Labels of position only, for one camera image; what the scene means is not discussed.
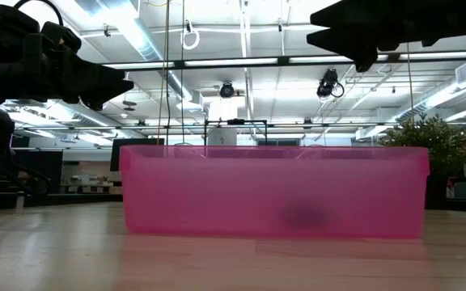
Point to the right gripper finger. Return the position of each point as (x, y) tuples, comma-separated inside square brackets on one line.
[(342, 16), (342, 39)]

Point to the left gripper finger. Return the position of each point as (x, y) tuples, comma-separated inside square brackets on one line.
[(111, 95), (95, 77)]

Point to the black display screen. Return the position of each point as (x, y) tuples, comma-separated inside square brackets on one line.
[(136, 142)]

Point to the black bar with light strips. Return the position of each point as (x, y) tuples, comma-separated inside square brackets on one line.
[(283, 60)]

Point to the small green potted plant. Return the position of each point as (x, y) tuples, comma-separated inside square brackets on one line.
[(431, 141)]

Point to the pink plastic bin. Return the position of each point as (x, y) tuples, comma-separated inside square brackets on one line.
[(217, 194)]

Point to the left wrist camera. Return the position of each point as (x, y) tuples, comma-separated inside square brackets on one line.
[(61, 36)]

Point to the black ceiling camera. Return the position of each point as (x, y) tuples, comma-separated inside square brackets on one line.
[(327, 87), (227, 90)]

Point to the black metal stand frame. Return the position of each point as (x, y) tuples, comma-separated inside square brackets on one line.
[(236, 121)]

